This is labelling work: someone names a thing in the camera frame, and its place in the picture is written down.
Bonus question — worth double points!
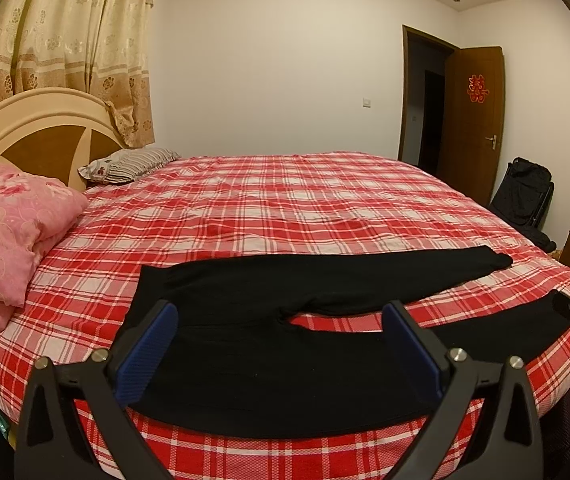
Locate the black pants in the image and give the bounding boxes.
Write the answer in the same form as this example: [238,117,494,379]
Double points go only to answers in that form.
[122,246,570,439]

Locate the black bag on chair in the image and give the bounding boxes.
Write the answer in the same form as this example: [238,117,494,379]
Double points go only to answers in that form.
[488,157,557,254]

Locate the pink pillow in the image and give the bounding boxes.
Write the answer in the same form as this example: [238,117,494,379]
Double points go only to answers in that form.
[0,165,89,330]

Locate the red door decoration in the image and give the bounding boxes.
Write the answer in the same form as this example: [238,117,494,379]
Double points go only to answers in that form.
[467,75,490,104]

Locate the brown wooden door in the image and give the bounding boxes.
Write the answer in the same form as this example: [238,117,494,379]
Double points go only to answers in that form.
[437,47,505,206]

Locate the striped grey pillow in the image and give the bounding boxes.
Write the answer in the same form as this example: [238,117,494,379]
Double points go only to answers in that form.
[78,148,181,185]

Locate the red plaid bed sheet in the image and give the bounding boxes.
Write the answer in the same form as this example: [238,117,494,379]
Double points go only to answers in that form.
[0,153,570,479]

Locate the cream wooden headboard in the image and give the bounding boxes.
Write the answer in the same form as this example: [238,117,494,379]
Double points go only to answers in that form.
[0,88,125,192]

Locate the beige floral curtain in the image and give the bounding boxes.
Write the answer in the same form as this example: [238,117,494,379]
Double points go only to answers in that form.
[0,0,155,148]

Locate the metal door handle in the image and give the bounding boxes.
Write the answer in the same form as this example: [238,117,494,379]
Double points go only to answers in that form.
[486,134,498,151]

